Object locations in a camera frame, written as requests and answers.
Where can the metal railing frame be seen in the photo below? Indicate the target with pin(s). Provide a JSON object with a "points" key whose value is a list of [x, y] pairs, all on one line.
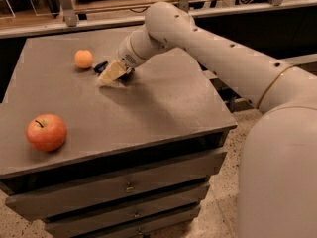
{"points": [[27, 23]]}

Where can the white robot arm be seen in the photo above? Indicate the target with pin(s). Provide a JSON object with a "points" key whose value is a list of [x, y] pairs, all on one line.
{"points": [[278, 169]]}

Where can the bottom grey drawer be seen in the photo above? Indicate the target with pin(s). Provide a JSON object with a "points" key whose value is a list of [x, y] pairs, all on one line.
{"points": [[146, 225]]}

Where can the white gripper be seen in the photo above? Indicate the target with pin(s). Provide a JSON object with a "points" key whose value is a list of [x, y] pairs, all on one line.
{"points": [[126, 55]]}

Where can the top grey drawer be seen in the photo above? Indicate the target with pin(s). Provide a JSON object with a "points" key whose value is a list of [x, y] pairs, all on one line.
{"points": [[82, 193]]}

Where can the dark blue rxbar wrapper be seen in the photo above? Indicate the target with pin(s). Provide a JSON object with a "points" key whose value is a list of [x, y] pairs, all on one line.
{"points": [[98, 68]]}

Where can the grey drawer cabinet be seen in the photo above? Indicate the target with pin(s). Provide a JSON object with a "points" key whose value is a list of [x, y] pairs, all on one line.
{"points": [[167, 109]]}

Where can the small orange fruit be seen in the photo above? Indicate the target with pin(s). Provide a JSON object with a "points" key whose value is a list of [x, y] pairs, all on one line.
{"points": [[83, 59]]}

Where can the red apple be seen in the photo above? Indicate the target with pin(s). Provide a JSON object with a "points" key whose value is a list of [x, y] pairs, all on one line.
{"points": [[46, 132]]}

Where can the grey drawer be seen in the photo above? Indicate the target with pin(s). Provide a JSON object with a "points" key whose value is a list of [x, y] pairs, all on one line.
{"points": [[127, 211], [146, 225], [82, 193]]}

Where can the middle grey drawer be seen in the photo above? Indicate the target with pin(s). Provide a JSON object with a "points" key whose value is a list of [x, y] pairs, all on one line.
{"points": [[127, 211]]}

